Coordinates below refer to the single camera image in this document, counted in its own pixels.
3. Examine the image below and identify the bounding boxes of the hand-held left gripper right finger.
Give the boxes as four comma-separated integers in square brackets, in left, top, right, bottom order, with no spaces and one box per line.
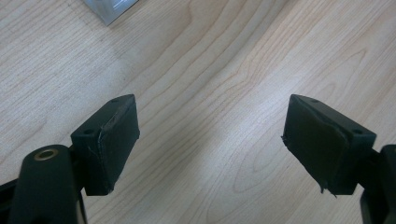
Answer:
[281,93,378,199]

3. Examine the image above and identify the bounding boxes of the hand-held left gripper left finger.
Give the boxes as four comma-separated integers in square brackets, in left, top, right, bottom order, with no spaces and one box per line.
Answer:
[70,93,141,197]

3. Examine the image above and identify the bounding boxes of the metal shoe rack grey shelves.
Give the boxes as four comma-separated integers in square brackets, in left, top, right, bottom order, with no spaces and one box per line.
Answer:
[81,0,140,27]

